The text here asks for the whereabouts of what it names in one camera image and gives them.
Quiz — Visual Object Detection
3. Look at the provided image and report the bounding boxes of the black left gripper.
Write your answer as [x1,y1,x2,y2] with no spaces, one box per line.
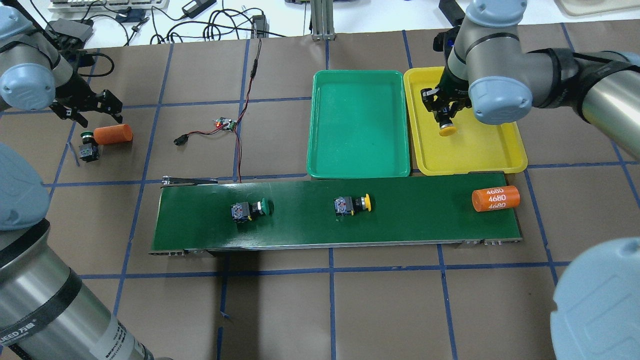
[50,73,124,129]

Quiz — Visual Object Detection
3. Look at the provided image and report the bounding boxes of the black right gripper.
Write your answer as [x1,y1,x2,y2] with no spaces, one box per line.
[420,65,472,119]

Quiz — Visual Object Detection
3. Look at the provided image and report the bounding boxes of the yellow push button switch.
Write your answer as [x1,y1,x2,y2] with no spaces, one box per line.
[434,111,457,137]

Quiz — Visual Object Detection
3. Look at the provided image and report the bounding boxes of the plain orange cylinder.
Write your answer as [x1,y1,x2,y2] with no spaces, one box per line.
[93,123,134,146]

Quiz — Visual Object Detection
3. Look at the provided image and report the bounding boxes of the orange 4680 battery cylinder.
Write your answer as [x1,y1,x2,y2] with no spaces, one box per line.
[471,186,521,212]

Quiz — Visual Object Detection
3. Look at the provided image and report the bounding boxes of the green push button switch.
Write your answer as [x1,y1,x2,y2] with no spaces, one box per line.
[230,197,272,223]

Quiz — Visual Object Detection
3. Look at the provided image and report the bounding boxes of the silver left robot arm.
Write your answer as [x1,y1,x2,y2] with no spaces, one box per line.
[0,5,154,360]

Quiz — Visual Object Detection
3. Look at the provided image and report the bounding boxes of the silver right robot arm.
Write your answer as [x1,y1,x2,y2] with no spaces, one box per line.
[421,0,640,360]

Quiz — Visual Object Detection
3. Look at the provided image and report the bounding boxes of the green button beside cylinder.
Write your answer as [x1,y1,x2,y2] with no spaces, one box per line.
[78,131,100,163]

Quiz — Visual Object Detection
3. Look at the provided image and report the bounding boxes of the yellow plastic tray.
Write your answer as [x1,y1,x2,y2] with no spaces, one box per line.
[403,66,529,176]

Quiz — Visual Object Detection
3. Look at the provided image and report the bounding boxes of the green plastic tray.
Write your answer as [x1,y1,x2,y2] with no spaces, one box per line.
[306,69,412,179]

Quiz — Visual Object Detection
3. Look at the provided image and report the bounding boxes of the motor speed controller board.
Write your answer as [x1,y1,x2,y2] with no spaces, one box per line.
[214,117,238,132]

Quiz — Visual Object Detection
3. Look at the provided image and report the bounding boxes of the green conveyor belt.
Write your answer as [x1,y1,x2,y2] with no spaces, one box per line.
[149,173,522,256]

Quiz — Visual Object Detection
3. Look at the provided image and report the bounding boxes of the black power adapter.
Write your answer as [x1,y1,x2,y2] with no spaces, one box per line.
[251,14,269,39]

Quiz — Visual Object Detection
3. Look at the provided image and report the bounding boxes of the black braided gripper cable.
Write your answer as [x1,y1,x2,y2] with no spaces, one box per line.
[60,47,116,78]

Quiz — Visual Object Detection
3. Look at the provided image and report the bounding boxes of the red black power cable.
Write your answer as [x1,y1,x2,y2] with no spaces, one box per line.
[173,39,263,183]

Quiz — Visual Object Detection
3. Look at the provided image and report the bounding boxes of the aluminium frame post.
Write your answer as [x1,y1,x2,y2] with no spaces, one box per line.
[310,0,336,41]

